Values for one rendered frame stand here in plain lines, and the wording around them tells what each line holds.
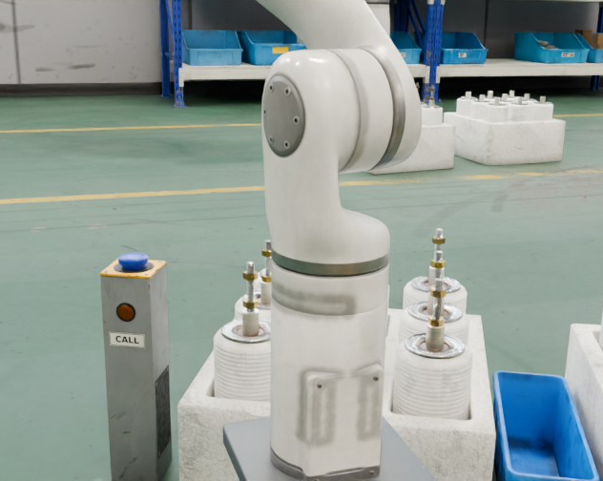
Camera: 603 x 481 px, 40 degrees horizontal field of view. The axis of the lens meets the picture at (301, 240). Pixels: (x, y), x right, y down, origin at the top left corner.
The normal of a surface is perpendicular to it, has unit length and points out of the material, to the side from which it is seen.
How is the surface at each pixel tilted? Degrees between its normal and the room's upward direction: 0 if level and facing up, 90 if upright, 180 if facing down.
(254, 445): 0
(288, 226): 90
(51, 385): 0
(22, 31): 90
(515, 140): 90
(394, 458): 0
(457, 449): 90
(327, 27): 99
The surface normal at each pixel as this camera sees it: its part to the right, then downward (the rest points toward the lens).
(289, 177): -0.79, 0.20
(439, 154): 0.41, 0.26
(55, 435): 0.02, -0.96
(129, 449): -0.16, 0.27
